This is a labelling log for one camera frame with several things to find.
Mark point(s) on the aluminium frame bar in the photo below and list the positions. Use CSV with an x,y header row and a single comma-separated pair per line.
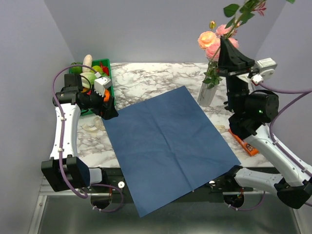
x,y
46,189

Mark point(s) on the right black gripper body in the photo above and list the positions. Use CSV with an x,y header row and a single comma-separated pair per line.
x,y
236,87

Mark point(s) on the red chili pepper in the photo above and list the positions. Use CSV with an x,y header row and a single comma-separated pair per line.
x,y
105,69

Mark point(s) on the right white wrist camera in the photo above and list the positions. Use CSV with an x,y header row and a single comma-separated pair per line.
x,y
262,70

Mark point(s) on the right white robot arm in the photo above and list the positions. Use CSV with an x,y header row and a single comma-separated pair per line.
x,y
253,115

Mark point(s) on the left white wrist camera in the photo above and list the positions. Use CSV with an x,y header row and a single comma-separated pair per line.
x,y
102,83

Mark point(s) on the cream ribbon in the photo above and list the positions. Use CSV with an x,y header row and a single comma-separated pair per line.
x,y
95,126

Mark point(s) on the pink flower stem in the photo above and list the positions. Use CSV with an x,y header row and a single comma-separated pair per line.
x,y
241,14
222,31
210,43

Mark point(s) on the green lettuce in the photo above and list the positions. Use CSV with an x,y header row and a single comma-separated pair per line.
x,y
87,79

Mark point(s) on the orange snack packet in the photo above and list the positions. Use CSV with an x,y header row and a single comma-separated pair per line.
x,y
251,151

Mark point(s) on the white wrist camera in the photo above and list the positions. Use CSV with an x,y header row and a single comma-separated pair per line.
x,y
102,83
262,70

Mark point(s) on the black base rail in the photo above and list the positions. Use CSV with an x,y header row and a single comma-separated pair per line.
x,y
222,188

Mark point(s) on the orange fruit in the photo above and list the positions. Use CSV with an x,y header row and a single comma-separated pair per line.
x,y
106,95

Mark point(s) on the white ceramic vase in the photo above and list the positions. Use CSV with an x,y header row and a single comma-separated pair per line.
x,y
206,95

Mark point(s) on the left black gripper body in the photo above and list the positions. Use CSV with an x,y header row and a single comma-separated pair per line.
x,y
94,102

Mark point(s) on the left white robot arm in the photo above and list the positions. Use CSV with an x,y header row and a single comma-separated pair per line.
x,y
64,170

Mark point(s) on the white radish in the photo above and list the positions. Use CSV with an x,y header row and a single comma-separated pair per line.
x,y
88,62

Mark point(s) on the blue wrapping paper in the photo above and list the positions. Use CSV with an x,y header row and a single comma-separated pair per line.
x,y
167,147

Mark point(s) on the lime green fruit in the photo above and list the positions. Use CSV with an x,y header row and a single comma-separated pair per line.
x,y
97,68

